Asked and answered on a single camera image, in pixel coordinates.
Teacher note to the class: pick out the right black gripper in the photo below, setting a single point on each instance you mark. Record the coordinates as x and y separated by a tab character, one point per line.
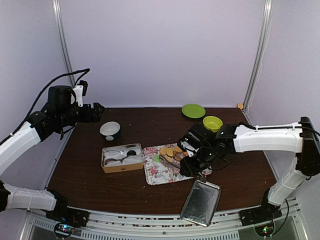
190	168

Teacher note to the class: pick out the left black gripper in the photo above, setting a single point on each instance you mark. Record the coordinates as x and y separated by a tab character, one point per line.
87	117

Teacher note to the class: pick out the metal tongs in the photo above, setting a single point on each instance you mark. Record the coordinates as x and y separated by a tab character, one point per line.
168	163

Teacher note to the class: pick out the tan biscuit cookie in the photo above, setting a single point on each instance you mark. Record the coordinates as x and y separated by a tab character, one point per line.
177	149
163	151
178	156
170	152

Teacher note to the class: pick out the floral rectangular tray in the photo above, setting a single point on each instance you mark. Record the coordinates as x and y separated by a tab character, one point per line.
155	172

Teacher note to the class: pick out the beige cookie tin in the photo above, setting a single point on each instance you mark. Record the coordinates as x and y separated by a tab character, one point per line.
114	159

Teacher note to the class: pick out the black sandwich cookie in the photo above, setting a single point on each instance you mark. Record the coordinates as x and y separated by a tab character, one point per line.
131	153

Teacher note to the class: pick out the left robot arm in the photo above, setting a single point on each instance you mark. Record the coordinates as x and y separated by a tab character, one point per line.
64	108

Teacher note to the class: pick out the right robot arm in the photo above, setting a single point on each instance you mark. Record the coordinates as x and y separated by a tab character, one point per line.
203	146

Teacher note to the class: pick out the white and dark bowl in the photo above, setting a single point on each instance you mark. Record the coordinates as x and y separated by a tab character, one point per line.
110	131

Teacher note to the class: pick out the green cookie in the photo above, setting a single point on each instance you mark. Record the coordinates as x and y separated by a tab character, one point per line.
156	158

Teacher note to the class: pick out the silver metal tin lid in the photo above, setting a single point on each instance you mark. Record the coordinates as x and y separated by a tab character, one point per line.
201	203

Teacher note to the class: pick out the green bowl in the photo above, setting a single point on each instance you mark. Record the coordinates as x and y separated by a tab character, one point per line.
212	123

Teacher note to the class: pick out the green plate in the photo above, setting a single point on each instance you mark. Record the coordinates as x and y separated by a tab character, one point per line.
193	111

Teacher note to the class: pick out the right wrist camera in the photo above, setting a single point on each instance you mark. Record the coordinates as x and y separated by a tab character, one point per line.
187	147

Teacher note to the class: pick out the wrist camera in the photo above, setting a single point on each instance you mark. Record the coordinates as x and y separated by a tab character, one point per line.
187	147
78	92

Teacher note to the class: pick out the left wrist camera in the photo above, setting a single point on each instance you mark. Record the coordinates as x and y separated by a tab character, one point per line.
78	92

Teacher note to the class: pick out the front aluminium rail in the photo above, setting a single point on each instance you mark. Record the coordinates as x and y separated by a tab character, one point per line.
225	225

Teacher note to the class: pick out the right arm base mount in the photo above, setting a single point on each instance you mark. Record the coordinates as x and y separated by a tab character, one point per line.
263	213

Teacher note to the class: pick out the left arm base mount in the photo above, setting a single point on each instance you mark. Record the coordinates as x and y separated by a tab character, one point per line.
65	214

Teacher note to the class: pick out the left aluminium frame post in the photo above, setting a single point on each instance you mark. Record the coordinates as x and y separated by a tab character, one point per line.
61	34

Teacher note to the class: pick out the aluminium frame post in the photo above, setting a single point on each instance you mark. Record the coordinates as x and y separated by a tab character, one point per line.
261	48
61	34

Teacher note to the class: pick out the right aluminium frame post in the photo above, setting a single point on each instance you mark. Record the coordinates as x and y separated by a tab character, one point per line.
261	48

